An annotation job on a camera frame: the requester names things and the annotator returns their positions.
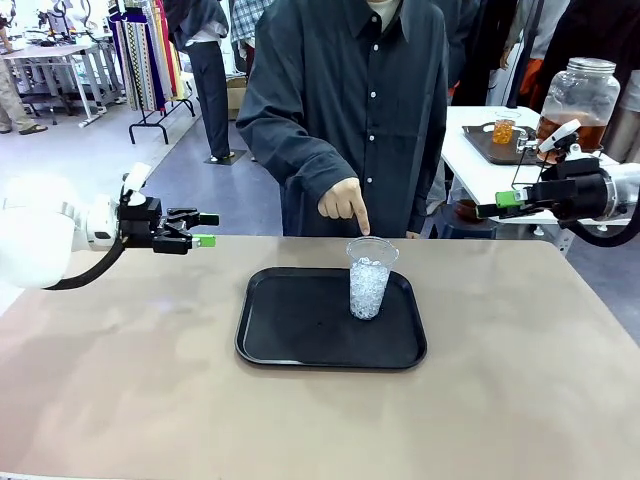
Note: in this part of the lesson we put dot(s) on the person's right hand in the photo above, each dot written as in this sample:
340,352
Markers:
345,200

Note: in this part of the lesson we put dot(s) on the colourful hanging fabric samples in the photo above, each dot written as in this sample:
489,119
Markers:
147,55

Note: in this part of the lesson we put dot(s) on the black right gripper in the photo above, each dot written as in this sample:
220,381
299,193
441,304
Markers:
577,192

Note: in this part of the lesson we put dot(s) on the white side table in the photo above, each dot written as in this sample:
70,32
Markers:
467,160

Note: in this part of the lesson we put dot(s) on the bystander in khaki trousers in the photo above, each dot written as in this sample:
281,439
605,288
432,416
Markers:
12,95

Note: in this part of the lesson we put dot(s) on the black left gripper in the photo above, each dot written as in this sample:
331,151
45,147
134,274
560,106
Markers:
140,222

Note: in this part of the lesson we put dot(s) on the bystander with orange glove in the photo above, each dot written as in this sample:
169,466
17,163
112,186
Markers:
535,45

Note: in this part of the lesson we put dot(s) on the dark blue stool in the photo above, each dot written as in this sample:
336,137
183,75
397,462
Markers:
467,229

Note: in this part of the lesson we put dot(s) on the person's left hand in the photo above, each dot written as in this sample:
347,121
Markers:
412,234

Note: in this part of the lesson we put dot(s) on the person's right forearm dark sleeve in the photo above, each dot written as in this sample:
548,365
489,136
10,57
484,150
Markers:
295,150

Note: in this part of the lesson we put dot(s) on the glass tea dispenser jar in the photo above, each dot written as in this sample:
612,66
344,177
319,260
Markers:
582,95

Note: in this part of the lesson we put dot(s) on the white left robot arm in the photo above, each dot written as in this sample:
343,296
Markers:
30,235

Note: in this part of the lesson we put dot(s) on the brown bowl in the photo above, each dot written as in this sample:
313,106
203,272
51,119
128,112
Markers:
465,209

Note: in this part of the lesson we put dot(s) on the short clear plastic iced cup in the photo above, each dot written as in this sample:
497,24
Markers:
503,132

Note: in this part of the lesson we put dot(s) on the person's dark button shirt torso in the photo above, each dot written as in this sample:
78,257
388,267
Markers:
380,100

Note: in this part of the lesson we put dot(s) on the bystander in plaid shirt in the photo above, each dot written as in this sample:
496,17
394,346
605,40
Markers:
245,20

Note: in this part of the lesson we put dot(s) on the bystander in dark trousers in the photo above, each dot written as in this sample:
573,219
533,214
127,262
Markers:
210,90

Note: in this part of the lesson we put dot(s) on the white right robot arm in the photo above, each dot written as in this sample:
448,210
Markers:
627,192

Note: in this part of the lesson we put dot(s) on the brown serving tray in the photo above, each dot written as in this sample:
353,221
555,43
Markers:
482,147

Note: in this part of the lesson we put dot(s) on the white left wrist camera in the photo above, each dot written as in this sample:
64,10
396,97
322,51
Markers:
136,180

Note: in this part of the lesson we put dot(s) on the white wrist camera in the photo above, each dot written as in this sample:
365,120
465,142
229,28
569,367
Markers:
560,135
136,180

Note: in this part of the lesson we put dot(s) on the white background workbench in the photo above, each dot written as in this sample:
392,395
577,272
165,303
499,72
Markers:
50,65

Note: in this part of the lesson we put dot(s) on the black plastic serving tray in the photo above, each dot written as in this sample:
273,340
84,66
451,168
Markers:
310,330

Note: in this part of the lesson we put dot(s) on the black fabric rack stand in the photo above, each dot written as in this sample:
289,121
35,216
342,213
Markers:
150,127

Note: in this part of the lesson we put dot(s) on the silver dispenser tap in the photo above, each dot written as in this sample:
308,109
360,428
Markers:
525,140

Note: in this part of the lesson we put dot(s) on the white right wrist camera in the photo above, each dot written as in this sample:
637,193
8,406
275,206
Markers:
560,135

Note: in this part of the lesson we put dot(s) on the cardboard box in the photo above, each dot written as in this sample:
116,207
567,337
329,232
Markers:
236,97

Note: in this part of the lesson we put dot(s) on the tall clear plastic iced cup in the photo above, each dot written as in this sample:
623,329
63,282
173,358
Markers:
369,295

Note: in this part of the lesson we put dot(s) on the bystander in dark coat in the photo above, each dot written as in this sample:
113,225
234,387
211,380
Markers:
462,40

